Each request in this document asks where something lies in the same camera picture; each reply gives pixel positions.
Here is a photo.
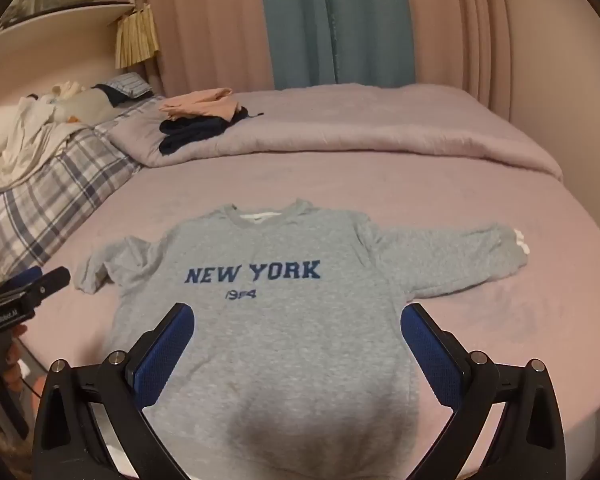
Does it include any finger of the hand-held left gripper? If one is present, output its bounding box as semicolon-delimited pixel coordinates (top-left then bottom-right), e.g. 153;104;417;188
0;266;72;307

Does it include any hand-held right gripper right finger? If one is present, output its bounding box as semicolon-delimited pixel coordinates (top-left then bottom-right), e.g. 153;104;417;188
400;302;568;480

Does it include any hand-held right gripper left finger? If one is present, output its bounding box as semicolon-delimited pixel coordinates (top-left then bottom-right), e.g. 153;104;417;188
32;302;196;480

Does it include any grey printed sweatshirt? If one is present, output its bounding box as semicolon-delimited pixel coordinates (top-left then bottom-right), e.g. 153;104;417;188
74;199;531;480

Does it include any person's left hand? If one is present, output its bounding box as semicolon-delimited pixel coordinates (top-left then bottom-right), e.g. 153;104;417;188
0;324;28;393

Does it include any pink bed sheet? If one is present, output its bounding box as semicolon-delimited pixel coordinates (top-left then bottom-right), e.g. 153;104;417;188
10;150;600;480

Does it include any white crumpled cloth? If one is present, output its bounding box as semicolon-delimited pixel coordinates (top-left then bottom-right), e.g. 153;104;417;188
0;94;81;191

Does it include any grey plush toy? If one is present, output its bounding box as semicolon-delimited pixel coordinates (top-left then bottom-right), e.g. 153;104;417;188
45;80;118;125

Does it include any folded navy garment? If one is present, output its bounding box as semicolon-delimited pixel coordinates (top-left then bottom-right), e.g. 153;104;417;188
159;105;253;156

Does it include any blue plaid pillow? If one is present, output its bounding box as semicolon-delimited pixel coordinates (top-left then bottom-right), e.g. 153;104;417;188
102;72;153;99

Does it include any folded peach garment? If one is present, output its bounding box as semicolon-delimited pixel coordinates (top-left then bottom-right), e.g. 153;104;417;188
159;87;238;122

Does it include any pink comforter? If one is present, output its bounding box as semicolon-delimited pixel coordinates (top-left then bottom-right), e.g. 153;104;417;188
107;82;563;183

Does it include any yellow fringed cloth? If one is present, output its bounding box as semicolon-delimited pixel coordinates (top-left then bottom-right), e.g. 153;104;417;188
114;4;160;70

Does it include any pink curtain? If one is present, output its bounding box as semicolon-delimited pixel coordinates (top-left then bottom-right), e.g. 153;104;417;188
402;0;511;111
132;0;276;98

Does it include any teal curtain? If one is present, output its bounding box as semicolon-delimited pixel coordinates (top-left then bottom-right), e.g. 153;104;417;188
257;0;416;90

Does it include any white wall shelf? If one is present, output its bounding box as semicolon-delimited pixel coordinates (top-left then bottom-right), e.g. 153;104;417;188
0;0;136;52

